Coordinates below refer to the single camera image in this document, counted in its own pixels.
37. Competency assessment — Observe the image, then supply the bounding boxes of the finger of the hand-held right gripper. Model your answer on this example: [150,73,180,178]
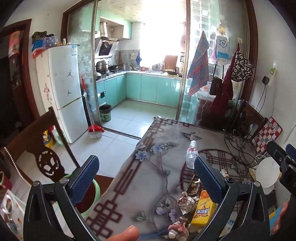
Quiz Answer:
[267,140,290,168]
[286,144,296,161]

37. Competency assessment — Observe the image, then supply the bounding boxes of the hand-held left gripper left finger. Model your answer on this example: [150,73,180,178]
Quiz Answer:
[23,155,109,241]

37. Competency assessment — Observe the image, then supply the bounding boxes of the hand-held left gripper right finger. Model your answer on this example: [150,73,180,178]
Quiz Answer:
[194,156,270,241]

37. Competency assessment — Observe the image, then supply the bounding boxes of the paper wrapper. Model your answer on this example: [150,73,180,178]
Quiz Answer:
[167,216,190,240]
[177,192,200,215]

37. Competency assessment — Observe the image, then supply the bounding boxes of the green trash bucket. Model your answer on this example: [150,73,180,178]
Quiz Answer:
[99,104,112,122]

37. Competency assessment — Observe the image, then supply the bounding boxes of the person's right hand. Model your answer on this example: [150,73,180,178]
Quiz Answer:
[270,199,292,235]

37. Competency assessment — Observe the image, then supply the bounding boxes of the person's left hand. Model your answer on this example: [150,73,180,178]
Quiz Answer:
[107,225,140,241]

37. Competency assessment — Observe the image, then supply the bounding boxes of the brown small box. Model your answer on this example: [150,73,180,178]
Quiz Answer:
[187,175,200,195]

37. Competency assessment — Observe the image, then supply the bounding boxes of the white round desk fan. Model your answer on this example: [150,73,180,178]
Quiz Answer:
[255,157,282,195]

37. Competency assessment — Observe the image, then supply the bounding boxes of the checkered seat cushion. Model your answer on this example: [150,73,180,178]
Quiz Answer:
[251,117,283,155]

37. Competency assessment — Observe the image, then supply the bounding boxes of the clear plastic water bottle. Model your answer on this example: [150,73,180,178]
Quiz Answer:
[186,140,199,169]

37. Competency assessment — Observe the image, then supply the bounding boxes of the yellow snack box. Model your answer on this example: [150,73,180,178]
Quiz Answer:
[191,190,218,227]

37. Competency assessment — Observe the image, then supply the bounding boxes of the dark wooden chair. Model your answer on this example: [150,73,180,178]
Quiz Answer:
[231,100,269,140]

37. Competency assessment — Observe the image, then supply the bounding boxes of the yellow toy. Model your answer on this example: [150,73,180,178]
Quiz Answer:
[43,130,55,148]

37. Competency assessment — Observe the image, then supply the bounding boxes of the carved wooden chair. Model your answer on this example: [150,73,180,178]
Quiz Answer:
[0,106,115,209]

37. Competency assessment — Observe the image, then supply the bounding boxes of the glass sliding door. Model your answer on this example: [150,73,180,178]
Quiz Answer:
[178,0,253,130]
[67,4,98,130]

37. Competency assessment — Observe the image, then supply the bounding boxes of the dark red hanging garment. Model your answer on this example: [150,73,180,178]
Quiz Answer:
[209,44,241,114]

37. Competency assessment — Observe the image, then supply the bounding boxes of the printed food leaflet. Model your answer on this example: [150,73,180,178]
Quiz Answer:
[0,189,25,241]

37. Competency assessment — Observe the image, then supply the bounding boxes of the small black bag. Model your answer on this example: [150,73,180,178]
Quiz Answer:
[209,77,223,96]

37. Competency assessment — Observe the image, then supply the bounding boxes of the letter printed black bag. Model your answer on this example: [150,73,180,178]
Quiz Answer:
[231,52,255,83]

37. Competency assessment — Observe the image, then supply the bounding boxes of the white refrigerator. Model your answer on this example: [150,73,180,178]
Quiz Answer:
[36,44,90,144]

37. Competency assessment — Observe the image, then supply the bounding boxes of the teal kitchen base cabinets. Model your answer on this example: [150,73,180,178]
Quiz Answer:
[96,70,183,108]

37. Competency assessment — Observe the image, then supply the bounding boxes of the dark wooden door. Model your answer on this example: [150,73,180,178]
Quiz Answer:
[0,19,40,141]

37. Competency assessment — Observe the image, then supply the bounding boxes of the steel cooking pot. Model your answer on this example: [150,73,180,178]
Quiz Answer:
[96,59,109,74]

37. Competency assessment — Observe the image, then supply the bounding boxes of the plaid hanging towel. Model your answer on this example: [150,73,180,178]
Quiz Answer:
[186,30,210,97]

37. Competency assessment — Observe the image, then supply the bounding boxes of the blue smiley face pouch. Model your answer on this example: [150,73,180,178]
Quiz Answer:
[215,35,231,62]

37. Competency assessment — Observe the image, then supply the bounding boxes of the wooden cutting board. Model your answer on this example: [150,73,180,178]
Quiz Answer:
[164,55,178,70]

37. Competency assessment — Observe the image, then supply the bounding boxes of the range hood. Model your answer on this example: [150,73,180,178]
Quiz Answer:
[95,37,120,57]

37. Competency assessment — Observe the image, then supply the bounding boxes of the red and blue box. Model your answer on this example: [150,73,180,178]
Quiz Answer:
[31,42,45,59]

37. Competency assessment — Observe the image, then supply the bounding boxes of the blue plastic crate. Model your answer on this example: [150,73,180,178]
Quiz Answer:
[43,36,57,48]

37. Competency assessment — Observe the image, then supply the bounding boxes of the dark green bundle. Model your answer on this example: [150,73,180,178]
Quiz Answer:
[31,31,47,42]

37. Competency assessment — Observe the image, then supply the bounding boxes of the red door poster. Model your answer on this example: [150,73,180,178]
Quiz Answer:
[8,30,24,58]

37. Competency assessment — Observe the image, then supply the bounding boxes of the black cables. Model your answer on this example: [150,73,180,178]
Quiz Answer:
[224,85,266,166]

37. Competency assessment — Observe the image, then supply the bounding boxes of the green and white wall device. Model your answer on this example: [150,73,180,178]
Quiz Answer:
[268,61,277,78]

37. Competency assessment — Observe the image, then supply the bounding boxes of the silver exhaust duct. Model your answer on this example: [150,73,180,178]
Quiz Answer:
[99,22,109,38]

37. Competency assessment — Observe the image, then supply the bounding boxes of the teal kitchen wall cabinets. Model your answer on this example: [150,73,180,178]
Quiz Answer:
[99,9,133,41]

